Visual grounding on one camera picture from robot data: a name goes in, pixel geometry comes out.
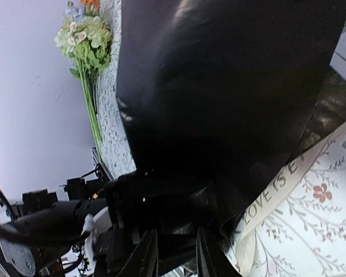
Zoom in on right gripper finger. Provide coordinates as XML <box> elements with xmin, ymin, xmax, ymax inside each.
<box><xmin>196</xmin><ymin>227</ymin><xmax>241</xmax><ymax>277</ymax></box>

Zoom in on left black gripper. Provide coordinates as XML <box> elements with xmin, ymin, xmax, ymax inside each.
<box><xmin>93</xmin><ymin>173</ymin><xmax>161</xmax><ymax>277</ymax></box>

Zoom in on cream printed ribbon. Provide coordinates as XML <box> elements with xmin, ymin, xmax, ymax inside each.
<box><xmin>228</xmin><ymin>122</ymin><xmax>346</xmax><ymax>276</ymax></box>

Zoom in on black wrapping paper sheet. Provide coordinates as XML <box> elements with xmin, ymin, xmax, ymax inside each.
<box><xmin>116</xmin><ymin>1</ymin><xmax>346</xmax><ymax>250</ymax></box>

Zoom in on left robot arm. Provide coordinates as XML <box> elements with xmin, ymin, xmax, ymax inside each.
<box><xmin>0</xmin><ymin>174</ymin><xmax>160</xmax><ymax>276</ymax></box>

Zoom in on floral patterned tablecloth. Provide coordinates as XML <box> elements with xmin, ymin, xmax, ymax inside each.
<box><xmin>102</xmin><ymin>1</ymin><xmax>346</xmax><ymax>276</ymax></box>

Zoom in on green leafy flower bunch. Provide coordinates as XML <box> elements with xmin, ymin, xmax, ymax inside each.
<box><xmin>54</xmin><ymin>15</ymin><xmax>112</xmax><ymax>143</ymax></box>

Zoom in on blue orange flower stems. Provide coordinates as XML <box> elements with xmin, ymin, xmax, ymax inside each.
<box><xmin>66</xmin><ymin>0</ymin><xmax>100</xmax><ymax>21</ymax></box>

